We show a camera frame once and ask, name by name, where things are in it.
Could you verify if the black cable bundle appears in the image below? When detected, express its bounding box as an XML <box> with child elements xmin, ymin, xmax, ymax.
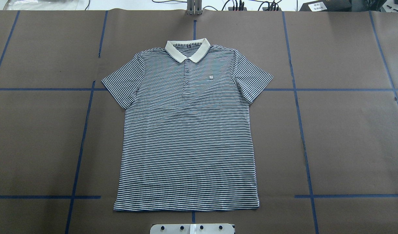
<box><xmin>153</xmin><ymin>0</ymin><xmax>283</xmax><ymax>11</ymax></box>

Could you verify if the navy white striped polo shirt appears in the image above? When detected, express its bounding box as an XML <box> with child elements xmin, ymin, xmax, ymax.
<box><xmin>101</xmin><ymin>38</ymin><xmax>273</xmax><ymax>212</ymax></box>

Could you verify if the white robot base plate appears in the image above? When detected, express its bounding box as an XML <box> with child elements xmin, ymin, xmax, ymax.
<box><xmin>150</xmin><ymin>223</ymin><xmax>236</xmax><ymax>234</ymax></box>

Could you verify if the black device with label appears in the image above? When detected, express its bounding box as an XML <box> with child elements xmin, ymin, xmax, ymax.
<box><xmin>298</xmin><ymin>0</ymin><xmax>352</xmax><ymax>12</ymax></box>

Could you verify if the clear plastic bag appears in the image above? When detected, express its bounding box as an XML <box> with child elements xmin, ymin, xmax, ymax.
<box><xmin>3</xmin><ymin>0</ymin><xmax>91</xmax><ymax>11</ymax></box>

